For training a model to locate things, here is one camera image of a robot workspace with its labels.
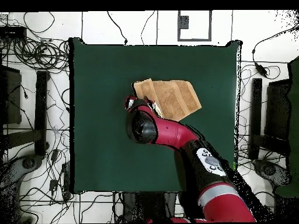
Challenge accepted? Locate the tan terry towel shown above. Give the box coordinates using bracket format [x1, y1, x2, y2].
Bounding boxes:
[133, 78, 202, 122]

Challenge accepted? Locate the flat black device box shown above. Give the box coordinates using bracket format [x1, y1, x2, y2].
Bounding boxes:
[0, 26, 27, 40]

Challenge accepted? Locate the dark green table cloth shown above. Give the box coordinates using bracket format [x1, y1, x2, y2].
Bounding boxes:
[68, 37, 242, 195]

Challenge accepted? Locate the small dark grey box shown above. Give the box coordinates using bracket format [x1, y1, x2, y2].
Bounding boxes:
[179, 15, 189, 30]

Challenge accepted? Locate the black power strip with plugs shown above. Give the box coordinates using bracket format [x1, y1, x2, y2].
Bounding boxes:
[62, 163, 71, 201]

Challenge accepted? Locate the black stand column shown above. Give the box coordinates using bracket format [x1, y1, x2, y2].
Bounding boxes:
[121, 191, 178, 223]

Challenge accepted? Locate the dark rectangular box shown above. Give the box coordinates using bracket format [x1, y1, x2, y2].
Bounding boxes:
[265, 79, 291, 141]
[0, 65, 22, 125]

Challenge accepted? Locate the black cable with plug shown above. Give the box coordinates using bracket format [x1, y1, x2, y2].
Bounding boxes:
[106, 10, 128, 46]

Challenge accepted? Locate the thin black cable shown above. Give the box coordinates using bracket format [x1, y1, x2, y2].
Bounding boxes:
[140, 10, 156, 46]

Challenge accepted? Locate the grey square floor frame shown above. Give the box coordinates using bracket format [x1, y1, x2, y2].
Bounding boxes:
[177, 10, 213, 42]

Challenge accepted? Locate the coiled black cable bundle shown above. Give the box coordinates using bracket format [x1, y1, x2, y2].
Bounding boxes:
[12, 38, 70, 71]

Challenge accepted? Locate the black power adapter with cable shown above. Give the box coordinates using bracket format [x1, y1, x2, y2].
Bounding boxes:
[251, 26, 299, 80]

